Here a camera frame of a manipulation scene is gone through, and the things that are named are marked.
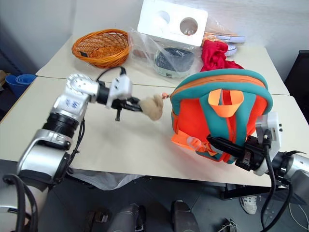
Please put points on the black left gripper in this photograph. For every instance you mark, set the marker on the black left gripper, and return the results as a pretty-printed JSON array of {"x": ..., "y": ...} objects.
[{"x": 122, "y": 102}]

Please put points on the red cloth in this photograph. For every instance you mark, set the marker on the red cloth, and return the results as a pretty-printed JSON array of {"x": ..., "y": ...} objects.
[{"x": 214, "y": 55}]

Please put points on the clear plastic bag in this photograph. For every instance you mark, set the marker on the clear plastic bag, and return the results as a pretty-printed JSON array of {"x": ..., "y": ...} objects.
[{"x": 144, "y": 48}]

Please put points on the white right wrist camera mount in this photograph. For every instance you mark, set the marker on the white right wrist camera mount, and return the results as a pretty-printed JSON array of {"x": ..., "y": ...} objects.
[{"x": 274, "y": 120}]

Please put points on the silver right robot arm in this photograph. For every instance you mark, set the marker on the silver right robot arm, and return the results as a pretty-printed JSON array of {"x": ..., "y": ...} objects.
[{"x": 299, "y": 164}]

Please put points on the orange and teal backpack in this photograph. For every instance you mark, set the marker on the orange and teal backpack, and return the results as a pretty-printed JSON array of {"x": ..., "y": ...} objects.
[{"x": 193, "y": 113}]

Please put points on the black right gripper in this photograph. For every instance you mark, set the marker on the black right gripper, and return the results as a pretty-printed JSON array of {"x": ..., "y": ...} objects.
[{"x": 252, "y": 154}]

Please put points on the black table frame bar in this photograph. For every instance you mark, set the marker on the black table frame bar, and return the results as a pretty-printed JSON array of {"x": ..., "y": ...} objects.
[{"x": 246, "y": 192}]

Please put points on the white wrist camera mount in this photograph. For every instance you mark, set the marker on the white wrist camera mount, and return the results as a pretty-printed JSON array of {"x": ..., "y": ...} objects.
[
  {"x": 122, "y": 84},
  {"x": 274, "y": 120}
]

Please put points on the grey and black round device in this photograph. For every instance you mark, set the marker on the grey and black round device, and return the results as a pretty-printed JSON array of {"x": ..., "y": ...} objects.
[{"x": 173, "y": 61}]

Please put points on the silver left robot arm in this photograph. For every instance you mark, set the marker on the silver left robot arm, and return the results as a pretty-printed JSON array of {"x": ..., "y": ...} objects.
[{"x": 79, "y": 88}]

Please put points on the blue plastic containers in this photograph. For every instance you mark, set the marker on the blue plastic containers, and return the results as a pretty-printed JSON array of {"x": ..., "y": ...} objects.
[{"x": 20, "y": 82}]

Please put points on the white foam box with holes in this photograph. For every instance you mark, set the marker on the white foam box with holes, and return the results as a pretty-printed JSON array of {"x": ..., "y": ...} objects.
[{"x": 173, "y": 18}]

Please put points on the dark rounded robot leg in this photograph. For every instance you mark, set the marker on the dark rounded robot leg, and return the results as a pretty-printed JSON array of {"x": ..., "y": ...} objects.
[
  {"x": 128, "y": 218},
  {"x": 184, "y": 217}
]

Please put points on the clear bag of white items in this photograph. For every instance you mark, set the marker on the clear bag of white items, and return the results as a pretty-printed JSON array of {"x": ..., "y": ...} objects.
[{"x": 229, "y": 39}]

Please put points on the white sneaker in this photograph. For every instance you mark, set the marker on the white sneaker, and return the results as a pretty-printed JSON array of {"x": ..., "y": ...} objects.
[{"x": 249, "y": 204}]

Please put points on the white plastic sheet under table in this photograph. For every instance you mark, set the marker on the white plastic sheet under table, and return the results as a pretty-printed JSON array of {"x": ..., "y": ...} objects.
[{"x": 106, "y": 180}]

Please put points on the orange wicker basket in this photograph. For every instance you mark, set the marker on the orange wicker basket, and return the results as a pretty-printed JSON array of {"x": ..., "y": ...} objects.
[{"x": 101, "y": 46}]

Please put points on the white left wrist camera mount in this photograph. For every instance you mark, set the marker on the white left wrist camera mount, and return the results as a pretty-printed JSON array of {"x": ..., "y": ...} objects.
[{"x": 122, "y": 84}]

